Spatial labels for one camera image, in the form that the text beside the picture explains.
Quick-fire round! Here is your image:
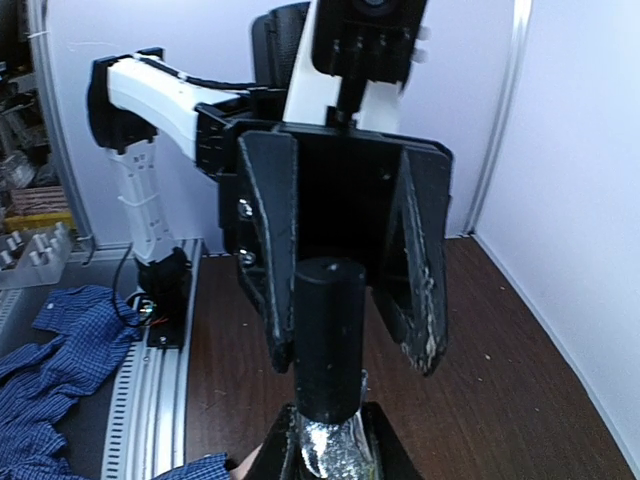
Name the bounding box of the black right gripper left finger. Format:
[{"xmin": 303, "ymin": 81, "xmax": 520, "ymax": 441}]
[{"xmin": 245, "ymin": 403, "xmax": 301, "ymax": 480}]

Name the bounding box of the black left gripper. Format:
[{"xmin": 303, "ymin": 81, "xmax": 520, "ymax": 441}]
[{"xmin": 217, "ymin": 120, "xmax": 453, "ymax": 376}]

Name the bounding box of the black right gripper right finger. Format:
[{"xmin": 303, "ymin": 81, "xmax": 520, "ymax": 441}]
[{"xmin": 363, "ymin": 402, "xmax": 423, "ymax": 480}]

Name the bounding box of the clear nail polish bottle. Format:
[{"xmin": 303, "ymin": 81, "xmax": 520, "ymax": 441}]
[{"xmin": 296, "ymin": 369, "xmax": 379, "ymax": 479}]

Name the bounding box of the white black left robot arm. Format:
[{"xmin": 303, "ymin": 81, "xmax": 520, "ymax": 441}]
[{"xmin": 87, "ymin": 1, "xmax": 453, "ymax": 375}]

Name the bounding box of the mannequin hand with painted nails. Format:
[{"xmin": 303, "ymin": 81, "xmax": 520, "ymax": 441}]
[{"xmin": 230, "ymin": 445, "xmax": 262, "ymax": 480}]

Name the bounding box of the blue checkered shirt sleeve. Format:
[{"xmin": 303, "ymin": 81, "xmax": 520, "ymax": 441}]
[{"xmin": 0, "ymin": 284, "xmax": 231, "ymax": 480}]

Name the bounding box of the clear acrylic rack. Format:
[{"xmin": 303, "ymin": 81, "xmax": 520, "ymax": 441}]
[{"xmin": 0, "ymin": 222, "xmax": 73, "ymax": 290}]

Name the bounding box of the slotted aluminium base rail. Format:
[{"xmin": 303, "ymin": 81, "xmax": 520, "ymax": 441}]
[{"xmin": 99, "ymin": 238, "xmax": 204, "ymax": 480}]

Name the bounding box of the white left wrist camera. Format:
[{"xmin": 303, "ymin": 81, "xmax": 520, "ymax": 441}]
[{"xmin": 283, "ymin": 1, "xmax": 427, "ymax": 133}]

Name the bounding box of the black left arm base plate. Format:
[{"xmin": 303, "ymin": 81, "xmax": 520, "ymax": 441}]
[{"xmin": 126, "ymin": 291, "xmax": 188, "ymax": 349}]

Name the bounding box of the right aluminium frame post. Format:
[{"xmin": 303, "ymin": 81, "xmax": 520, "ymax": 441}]
[{"xmin": 461, "ymin": 1, "xmax": 534, "ymax": 237}]

